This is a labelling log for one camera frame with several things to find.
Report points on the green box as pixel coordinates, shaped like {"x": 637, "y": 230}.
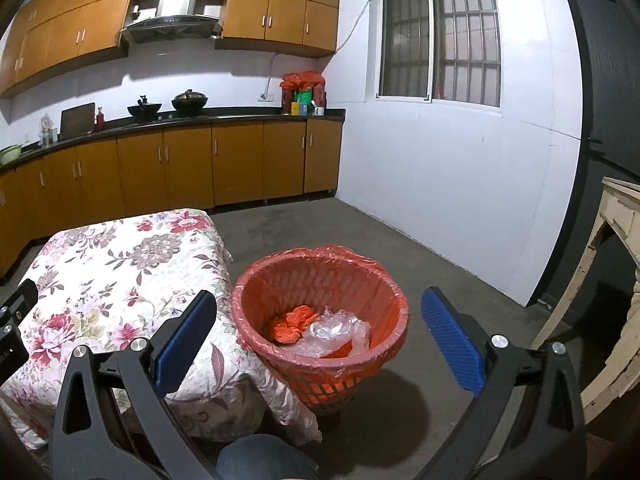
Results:
{"x": 306, "y": 102}

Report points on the worn white wooden table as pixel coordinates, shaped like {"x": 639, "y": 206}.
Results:
{"x": 615, "y": 220}

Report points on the black kitchen countertop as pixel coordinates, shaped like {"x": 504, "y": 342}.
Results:
{"x": 225, "y": 116}

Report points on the small red bottle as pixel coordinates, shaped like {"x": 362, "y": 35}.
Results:
{"x": 100, "y": 121}

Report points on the red bag on groceries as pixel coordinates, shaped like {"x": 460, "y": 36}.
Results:
{"x": 302, "y": 80}

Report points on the red plastic bag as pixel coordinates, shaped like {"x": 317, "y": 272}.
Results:
{"x": 292, "y": 325}

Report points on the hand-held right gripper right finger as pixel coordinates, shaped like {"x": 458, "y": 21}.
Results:
{"x": 452, "y": 345}

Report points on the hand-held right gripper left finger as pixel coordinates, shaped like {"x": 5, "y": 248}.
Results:
{"x": 182, "y": 345}

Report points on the steel range hood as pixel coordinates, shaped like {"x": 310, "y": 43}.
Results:
{"x": 170, "y": 22}

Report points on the glass jar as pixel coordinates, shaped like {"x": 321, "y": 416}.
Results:
{"x": 46, "y": 132}

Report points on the black open wok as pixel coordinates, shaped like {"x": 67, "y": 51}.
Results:
{"x": 144, "y": 110}

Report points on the dark door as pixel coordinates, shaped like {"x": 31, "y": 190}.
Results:
{"x": 605, "y": 60}

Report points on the person's jeans leg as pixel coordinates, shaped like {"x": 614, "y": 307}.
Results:
{"x": 265, "y": 460}

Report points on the green bowl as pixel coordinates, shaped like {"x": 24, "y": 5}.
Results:
{"x": 11, "y": 155}

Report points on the wooden upper kitchen cabinets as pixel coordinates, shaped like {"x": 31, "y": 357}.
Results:
{"x": 285, "y": 10}

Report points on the black wok with lid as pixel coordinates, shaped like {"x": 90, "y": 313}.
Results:
{"x": 190, "y": 102}

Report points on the wooden lower kitchen cabinets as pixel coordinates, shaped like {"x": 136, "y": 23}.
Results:
{"x": 190, "y": 165}

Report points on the wooden kitchen cabinets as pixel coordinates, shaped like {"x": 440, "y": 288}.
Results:
{"x": 190, "y": 165}
{"x": 285, "y": 10}

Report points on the wall socket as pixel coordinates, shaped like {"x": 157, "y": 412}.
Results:
{"x": 266, "y": 96}

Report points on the dark cutting board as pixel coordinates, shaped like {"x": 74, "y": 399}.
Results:
{"x": 77, "y": 121}

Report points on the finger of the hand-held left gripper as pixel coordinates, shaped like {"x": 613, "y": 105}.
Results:
{"x": 22, "y": 300}

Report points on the red plastic mesh basket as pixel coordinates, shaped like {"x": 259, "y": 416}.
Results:
{"x": 330, "y": 390}

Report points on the clear crumpled plastic wrap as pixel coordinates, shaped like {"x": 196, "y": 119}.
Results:
{"x": 335, "y": 330}

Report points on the barred window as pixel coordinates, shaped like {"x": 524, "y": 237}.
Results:
{"x": 440, "y": 35}

